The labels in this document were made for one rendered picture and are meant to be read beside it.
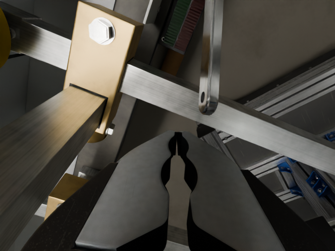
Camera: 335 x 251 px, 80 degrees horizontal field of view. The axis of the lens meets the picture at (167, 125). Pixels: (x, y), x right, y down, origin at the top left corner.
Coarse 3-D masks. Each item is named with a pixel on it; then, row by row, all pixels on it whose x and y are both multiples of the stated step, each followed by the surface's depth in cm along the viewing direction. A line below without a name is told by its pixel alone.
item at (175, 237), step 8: (40, 208) 31; (168, 232) 35; (176, 232) 35; (184, 232) 36; (168, 240) 33; (176, 240) 34; (184, 240) 34; (168, 248) 34; (176, 248) 34; (184, 248) 34
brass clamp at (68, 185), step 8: (64, 176) 32; (72, 176) 32; (64, 184) 30; (72, 184) 31; (80, 184) 32; (56, 192) 29; (64, 192) 29; (72, 192) 30; (48, 200) 28; (56, 200) 28; (64, 200) 28; (48, 208) 29
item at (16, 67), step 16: (0, 0) 30; (16, 0) 33; (32, 0) 37; (16, 64) 39; (0, 80) 36; (16, 80) 40; (0, 96) 38; (16, 96) 42; (0, 112) 39; (16, 112) 44; (0, 128) 41
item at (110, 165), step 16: (96, 176) 8; (80, 192) 8; (96, 192) 8; (64, 208) 7; (80, 208) 7; (48, 224) 6; (64, 224) 6; (80, 224) 6; (32, 240) 6; (48, 240) 6; (64, 240) 6
